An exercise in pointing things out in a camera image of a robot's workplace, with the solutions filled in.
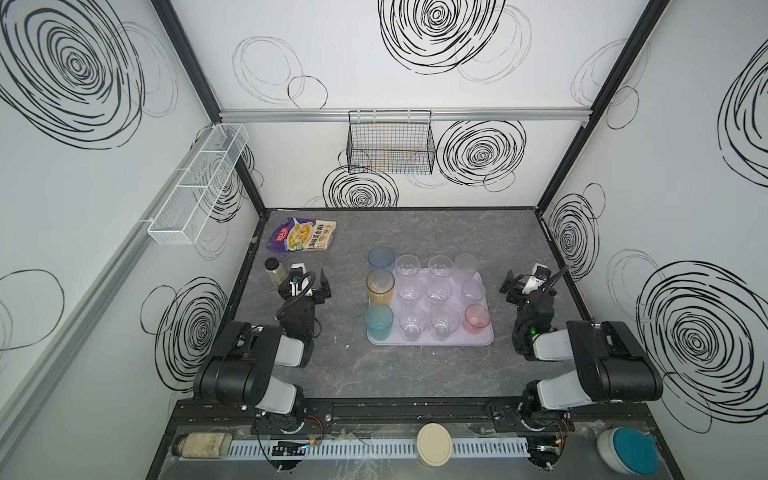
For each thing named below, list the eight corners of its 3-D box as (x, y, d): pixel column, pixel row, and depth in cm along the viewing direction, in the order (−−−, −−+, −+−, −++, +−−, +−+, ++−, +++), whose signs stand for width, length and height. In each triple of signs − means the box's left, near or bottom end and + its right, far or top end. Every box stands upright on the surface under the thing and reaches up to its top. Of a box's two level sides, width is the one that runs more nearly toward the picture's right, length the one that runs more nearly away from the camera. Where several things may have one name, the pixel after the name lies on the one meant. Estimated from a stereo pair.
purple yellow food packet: (269, 251, 109) (266, 246, 107) (278, 222, 119) (276, 217, 117) (331, 251, 110) (330, 247, 107) (336, 222, 119) (335, 217, 117)
